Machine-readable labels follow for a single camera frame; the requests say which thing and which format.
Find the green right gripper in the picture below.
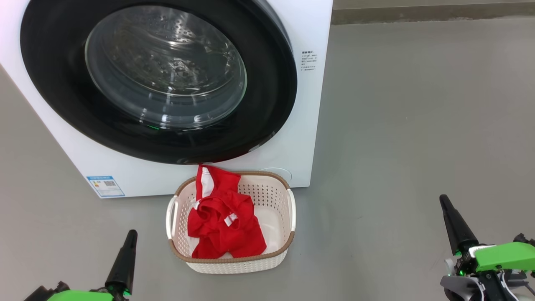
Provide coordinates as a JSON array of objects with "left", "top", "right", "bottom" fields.
[{"left": 439, "top": 194, "right": 535, "bottom": 301}]

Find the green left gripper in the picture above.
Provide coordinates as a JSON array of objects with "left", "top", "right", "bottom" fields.
[{"left": 46, "top": 230, "right": 138, "bottom": 301}]

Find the red and white garment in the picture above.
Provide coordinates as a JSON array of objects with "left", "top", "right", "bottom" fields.
[{"left": 187, "top": 164, "right": 267, "bottom": 260}]

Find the washing machine door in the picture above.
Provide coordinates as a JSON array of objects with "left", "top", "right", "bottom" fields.
[{"left": 20, "top": 0, "right": 298, "bottom": 165}]

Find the cream basket with brown rim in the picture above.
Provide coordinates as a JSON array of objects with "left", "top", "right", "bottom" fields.
[{"left": 166, "top": 171, "right": 297, "bottom": 275}]

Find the white front-load washing machine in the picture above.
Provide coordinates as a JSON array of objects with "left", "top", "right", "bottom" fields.
[{"left": 0, "top": 0, "right": 334, "bottom": 199}]

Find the steel washer drum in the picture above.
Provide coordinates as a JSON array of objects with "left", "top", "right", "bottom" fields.
[{"left": 85, "top": 5, "right": 248, "bottom": 129}]

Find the blue energy label sticker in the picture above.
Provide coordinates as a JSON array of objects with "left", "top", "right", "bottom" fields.
[{"left": 87, "top": 176, "right": 125, "bottom": 198}]

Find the round white filter cover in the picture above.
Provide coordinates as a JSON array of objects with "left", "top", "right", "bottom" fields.
[{"left": 259, "top": 167, "right": 292, "bottom": 184}]

